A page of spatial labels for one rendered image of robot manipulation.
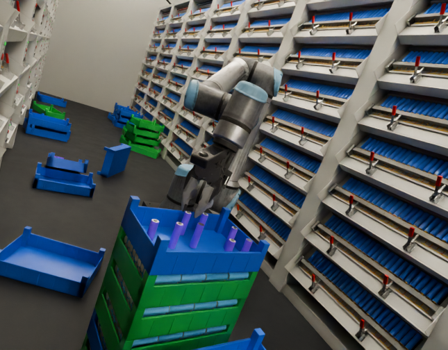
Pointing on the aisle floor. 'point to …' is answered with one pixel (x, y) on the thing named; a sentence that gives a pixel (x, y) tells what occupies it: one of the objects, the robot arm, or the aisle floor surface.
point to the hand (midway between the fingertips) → (189, 210)
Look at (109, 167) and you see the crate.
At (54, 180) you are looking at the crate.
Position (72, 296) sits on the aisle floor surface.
